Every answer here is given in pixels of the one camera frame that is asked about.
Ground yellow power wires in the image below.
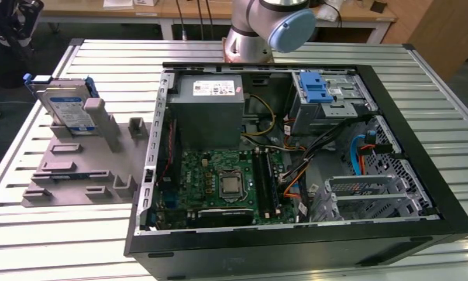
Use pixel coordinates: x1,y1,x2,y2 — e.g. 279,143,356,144
241,93,277,137

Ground hard disk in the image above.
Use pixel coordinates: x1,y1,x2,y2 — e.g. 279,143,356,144
22,74,100,137

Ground black cable bundle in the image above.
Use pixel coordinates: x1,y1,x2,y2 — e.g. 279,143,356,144
284,116,360,182

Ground wooden desk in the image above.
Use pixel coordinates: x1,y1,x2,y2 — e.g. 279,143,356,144
38,0,399,42

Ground metal drive cage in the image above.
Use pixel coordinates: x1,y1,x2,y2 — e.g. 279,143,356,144
289,69,380,136

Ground gray parts rack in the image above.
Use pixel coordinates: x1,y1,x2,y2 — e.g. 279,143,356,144
18,98,153,208

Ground blue plastic drive bracket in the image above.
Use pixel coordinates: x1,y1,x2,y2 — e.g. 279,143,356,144
299,71,336,104

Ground blue SATA wire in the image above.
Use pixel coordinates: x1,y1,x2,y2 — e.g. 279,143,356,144
351,133,375,176

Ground installed black RAM stick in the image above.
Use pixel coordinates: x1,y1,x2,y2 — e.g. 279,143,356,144
252,148,269,218
263,148,281,216

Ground white paper box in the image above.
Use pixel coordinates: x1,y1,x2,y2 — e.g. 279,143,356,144
102,0,134,11

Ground metal disk bay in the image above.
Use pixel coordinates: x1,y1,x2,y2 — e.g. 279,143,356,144
311,174,433,222

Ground gray power supply unit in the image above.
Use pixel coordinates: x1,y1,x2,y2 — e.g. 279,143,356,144
166,74,245,150

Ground black graphics card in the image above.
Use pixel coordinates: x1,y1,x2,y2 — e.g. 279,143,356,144
192,207,255,228

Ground dark office chair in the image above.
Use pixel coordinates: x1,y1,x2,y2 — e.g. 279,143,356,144
0,35,36,88

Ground silver CPU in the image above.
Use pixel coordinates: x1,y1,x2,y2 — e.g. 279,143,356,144
217,174,243,196

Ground CPU socket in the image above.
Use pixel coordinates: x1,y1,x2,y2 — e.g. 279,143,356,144
217,169,245,203

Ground orange red power wires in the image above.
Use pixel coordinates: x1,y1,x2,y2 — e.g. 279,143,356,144
283,180,301,200

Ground green motherboard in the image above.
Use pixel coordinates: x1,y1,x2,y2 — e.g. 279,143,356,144
154,148,297,228

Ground black PC case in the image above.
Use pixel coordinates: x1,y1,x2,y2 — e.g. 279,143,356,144
122,61,468,281

